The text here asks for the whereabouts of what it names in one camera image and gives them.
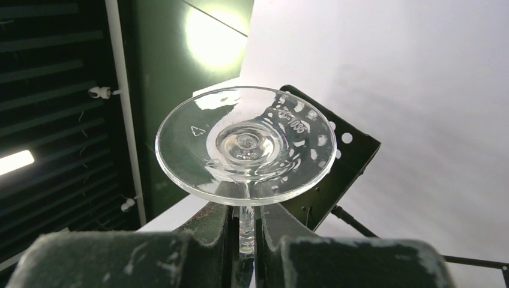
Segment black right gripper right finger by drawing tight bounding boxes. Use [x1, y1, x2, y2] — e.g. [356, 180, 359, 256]
[256, 204, 456, 287]

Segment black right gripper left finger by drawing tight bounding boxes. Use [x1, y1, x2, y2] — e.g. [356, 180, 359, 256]
[7, 203, 232, 287]

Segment large plain wine glass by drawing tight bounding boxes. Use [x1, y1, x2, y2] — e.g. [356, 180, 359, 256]
[154, 85, 338, 288]

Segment white lower wall clip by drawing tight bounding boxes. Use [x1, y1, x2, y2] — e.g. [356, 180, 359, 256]
[120, 195, 143, 212]

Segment white wall clip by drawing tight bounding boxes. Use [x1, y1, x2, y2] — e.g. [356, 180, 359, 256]
[88, 86, 121, 100]
[120, 195, 143, 212]

